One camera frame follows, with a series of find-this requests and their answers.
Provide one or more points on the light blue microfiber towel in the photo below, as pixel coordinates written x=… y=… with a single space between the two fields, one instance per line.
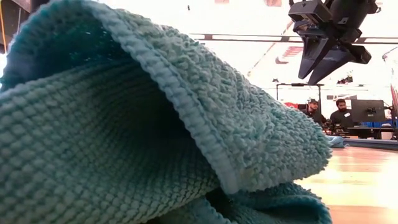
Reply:
x=335 y=142

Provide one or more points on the teal microfiber towel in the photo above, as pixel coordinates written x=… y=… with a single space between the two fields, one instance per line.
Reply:
x=124 y=140

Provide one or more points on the black computer monitor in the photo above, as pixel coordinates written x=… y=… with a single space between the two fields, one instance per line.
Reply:
x=368 y=110

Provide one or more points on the person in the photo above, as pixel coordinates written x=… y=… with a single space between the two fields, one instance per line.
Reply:
x=312 y=113
x=342 y=116

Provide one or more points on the clear plastic basket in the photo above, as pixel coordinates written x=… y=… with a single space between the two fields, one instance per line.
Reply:
x=395 y=93

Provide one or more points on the black aluminium table frame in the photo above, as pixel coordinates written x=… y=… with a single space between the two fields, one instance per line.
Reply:
x=373 y=144

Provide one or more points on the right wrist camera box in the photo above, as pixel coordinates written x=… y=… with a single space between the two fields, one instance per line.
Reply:
x=309 y=11

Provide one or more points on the black horizontal beam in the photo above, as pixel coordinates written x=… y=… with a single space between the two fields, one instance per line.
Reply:
x=284 y=39

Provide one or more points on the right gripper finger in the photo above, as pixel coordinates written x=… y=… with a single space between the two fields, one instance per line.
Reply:
x=314 y=53
x=335 y=65

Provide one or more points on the black background desk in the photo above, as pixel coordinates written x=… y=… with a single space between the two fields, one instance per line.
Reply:
x=373 y=129

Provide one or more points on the black ceiling fixture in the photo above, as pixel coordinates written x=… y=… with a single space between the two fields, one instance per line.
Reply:
x=345 y=80

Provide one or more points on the black background frame stand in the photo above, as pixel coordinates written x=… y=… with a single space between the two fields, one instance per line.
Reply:
x=298 y=84

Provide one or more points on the black background robot arm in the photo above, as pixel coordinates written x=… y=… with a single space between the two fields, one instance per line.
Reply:
x=334 y=129

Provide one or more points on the blue storage bin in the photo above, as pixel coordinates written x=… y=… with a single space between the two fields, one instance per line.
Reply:
x=373 y=124

